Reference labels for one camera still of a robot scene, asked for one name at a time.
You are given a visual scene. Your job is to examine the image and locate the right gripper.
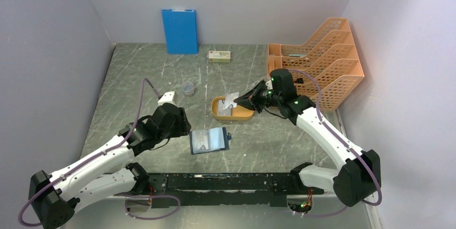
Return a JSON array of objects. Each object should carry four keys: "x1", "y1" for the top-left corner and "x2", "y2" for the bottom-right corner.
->
[{"x1": 234, "y1": 79, "x2": 282, "y2": 113}]

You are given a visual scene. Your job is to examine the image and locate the blue card holder wallet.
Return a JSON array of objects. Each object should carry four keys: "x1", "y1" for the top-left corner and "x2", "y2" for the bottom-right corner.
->
[{"x1": 189, "y1": 127, "x2": 232, "y2": 155}]

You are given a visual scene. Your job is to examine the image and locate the white VIP credit card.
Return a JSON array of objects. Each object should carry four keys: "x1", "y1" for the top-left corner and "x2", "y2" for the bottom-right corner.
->
[{"x1": 217, "y1": 106, "x2": 232, "y2": 116}]

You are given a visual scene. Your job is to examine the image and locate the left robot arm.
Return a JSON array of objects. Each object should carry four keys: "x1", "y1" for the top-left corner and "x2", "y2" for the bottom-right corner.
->
[{"x1": 26, "y1": 103, "x2": 191, "y2": 228}]

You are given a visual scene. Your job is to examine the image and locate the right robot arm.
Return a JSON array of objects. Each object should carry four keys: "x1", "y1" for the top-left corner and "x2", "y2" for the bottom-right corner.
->
[{"x1": 234, "y1": 68, "x2": 382, "y2": 207}]

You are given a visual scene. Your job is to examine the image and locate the orange oval tray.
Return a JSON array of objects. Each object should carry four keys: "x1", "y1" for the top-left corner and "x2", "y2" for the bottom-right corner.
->
[{"x1": 211, "y1": 96, "x2": 254, "y2": 121}]

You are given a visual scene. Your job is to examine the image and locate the small clear plastic cup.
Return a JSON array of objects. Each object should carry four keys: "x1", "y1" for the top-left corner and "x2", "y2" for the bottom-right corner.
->
[{"x1": 181, "y1": 81, "x2": 195, "y2": 97}]

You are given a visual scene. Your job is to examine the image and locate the small red white box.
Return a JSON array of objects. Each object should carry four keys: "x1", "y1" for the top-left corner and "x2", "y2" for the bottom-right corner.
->
[{"x1": 208, "y1": 51, "x2": 231, "y2": 63}]

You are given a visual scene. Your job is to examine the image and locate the orange mesh file rack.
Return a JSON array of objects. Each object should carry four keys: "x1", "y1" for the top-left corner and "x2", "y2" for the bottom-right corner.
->
[{"x1": 266, "y1": 18, "x2": 365, "y2": 111}]

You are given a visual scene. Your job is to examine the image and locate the blue folder box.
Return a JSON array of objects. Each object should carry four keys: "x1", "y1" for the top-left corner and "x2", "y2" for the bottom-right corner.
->
[{"x1": 161, "y1": 9, "x2": 198, "y2": 55}]

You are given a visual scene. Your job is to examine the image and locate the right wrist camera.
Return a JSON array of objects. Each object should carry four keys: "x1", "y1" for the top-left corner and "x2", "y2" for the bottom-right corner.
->
[{"x1": 266, "y1": 80, "x2": 273, "y2": 90}]

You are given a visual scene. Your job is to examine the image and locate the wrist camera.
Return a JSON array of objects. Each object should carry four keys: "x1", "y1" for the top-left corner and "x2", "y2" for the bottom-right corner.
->
[
  {"x1": 266, "y1": 80, "x2": 273, "y2": 90},
  {"x1": 158, "y1": 91, "x2": 177, "y2": 106}
]

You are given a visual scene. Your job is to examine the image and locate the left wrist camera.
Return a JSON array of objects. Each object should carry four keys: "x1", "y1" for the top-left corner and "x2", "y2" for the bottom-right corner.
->
[{"x1": 158, "y1": 91, "x2": 177, "y2": 106}]

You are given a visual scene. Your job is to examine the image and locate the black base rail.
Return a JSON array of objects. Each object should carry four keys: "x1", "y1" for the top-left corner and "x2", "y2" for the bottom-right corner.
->
[{"x1": 126, "y1": 173, "x2": 324, "y2": 209}]

